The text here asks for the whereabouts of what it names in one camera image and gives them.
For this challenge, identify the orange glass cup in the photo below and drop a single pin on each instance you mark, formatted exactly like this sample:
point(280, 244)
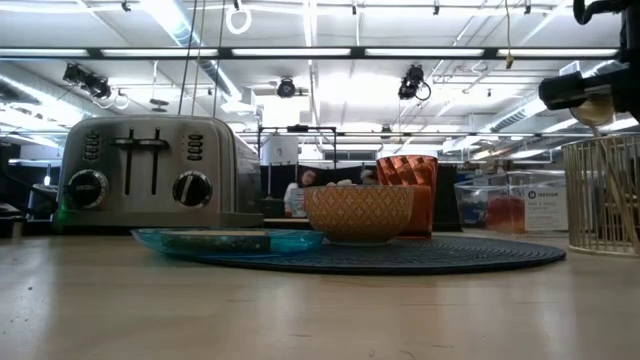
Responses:
point(407, 172)

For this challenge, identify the silver four-slot toaster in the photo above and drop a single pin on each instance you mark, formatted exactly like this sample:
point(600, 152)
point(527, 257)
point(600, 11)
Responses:
point(160, 175)

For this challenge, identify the red toy fruit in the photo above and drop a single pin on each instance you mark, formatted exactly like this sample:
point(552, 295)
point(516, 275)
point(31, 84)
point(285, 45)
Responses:
point(505, 215)

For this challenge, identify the person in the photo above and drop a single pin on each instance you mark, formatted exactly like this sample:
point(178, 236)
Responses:
point(369, 177)
point(300, 195)

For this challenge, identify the black background frame stand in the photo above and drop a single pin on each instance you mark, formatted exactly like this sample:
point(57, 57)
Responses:
point(297, 128)

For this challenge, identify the white cylinder tank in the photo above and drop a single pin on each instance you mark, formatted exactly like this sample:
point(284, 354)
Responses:
point(280, 150)

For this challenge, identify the black overhead rig bar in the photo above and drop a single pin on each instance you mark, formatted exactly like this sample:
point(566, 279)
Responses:
point(357, 52)

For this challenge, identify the clear plastic bin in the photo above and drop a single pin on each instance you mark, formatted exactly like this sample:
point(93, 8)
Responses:
point(545, 210)

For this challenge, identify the orange patterned bowl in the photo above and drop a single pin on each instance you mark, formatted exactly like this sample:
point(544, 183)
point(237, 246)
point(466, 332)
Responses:
point(360, 215)

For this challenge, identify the dark round woven placemat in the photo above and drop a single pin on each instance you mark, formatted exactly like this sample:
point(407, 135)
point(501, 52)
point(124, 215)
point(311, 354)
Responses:
point(450, 255)

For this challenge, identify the black ceiling spotlight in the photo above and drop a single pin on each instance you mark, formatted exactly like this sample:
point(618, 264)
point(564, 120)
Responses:
point(411, 82)
point(95, 87)
point(286, 88)

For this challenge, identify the teal glass plate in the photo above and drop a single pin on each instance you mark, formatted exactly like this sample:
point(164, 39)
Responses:
point(300, 242)

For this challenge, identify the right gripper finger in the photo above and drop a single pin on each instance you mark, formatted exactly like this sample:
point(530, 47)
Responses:
point(565, 90)

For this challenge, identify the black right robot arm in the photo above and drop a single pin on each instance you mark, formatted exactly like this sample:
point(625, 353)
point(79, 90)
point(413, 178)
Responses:
point(580, 15)

